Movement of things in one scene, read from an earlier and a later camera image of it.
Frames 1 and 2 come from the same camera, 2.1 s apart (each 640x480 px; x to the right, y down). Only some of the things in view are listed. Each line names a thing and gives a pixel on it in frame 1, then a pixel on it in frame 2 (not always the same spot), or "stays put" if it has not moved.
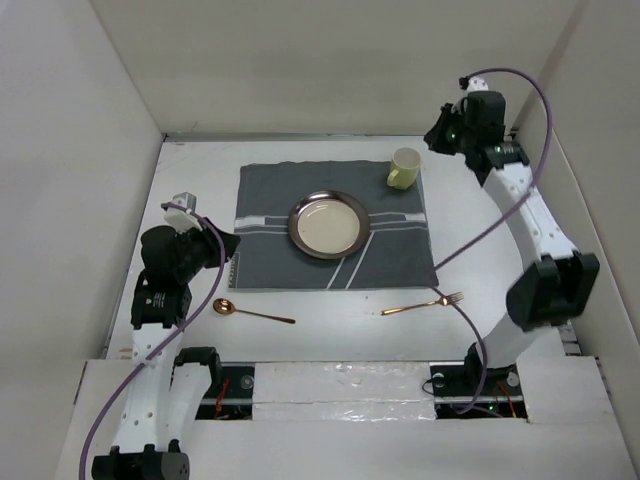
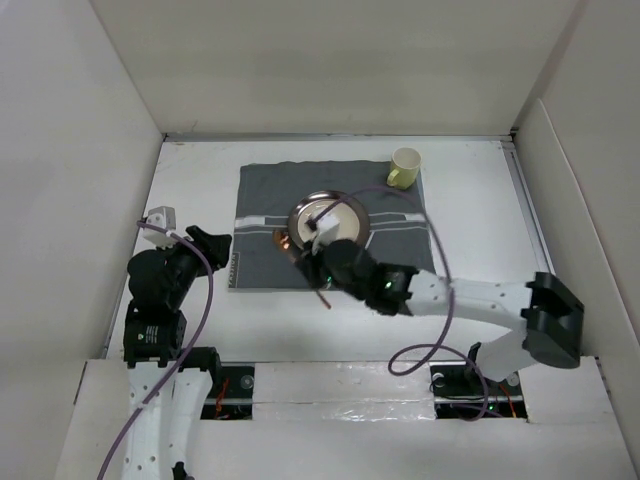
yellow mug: x=404 y=166 stays put
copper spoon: x=226 y=307 to x=282 y=239
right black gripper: x=433 y=137 to x=309 y=263
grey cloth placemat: x=396 y=251 stays put
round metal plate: x=329 y=225 stays put
